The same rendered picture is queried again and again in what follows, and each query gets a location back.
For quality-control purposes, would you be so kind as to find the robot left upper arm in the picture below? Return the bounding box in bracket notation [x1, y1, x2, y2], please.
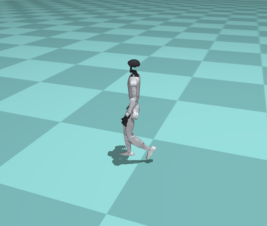
[130, 79, 138, 102]

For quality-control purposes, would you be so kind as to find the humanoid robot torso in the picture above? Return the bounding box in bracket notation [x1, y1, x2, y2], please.
[128, 74, 140, 113]

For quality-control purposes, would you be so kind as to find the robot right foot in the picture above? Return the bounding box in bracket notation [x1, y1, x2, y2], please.
[120, 151, 134, 156]

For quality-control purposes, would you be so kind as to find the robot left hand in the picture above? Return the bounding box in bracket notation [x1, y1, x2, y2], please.
[121, 115, 130, 126]

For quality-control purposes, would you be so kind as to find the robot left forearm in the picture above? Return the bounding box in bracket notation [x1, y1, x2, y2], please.
[125, 98, 135, 117]

